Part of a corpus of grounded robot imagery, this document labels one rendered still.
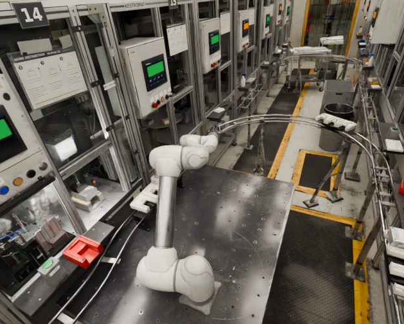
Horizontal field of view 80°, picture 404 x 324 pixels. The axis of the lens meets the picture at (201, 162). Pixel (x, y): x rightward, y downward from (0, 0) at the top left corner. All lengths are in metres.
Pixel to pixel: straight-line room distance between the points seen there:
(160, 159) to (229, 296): 0.82
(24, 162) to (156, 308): 0.96
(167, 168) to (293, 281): 1.52
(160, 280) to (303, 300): 1.31
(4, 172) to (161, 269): 0.80
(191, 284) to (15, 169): 0.93
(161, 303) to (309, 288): 1.30
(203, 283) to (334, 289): 1.38
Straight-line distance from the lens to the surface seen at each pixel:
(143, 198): 1.79
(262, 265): 1.60
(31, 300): 1.52
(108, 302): 1.61
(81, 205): 1.79
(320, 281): 2.43
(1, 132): 1.22
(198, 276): 1.26
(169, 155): 1.31
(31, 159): 1.32
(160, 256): 1.32
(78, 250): 1.52
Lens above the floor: 2.01
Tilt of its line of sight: 34 degrees down
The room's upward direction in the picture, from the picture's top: 5 degrees counter-clockwise
